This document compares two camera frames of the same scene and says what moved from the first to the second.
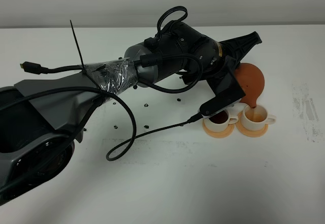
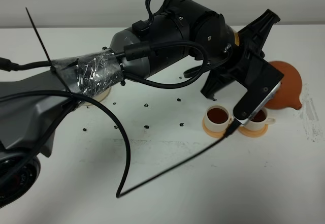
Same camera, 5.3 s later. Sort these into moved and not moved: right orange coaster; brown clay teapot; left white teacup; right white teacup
Moved: brown clay teapot
Not moved: left white teacup; right white teacup; right orange coaster
